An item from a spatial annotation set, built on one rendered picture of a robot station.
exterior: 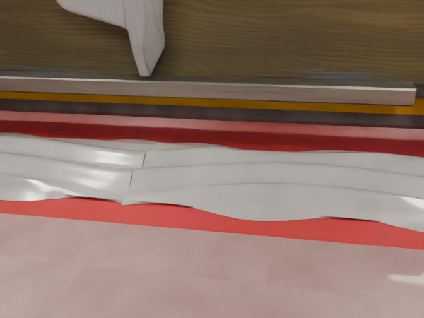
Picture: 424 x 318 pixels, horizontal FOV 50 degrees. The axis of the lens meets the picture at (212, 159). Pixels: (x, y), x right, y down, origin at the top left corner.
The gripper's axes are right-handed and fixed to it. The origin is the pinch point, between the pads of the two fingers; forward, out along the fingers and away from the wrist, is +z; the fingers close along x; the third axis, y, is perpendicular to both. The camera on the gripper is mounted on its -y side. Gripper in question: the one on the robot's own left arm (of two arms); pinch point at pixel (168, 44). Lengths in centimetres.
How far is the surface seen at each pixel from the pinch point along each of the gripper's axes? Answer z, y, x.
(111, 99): 3.7, 4.1, 0.5
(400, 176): 4.7, -13.6, 6.8
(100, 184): 5.1, 1.6, 8.9
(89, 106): 4.2, 5.8, 0.5
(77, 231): 5.5, 1.3, 12.5
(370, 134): 5.5, -12.9, 0.2
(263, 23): -1.6, -6.1, 1.5
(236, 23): -1.6, -4.6, 1.5
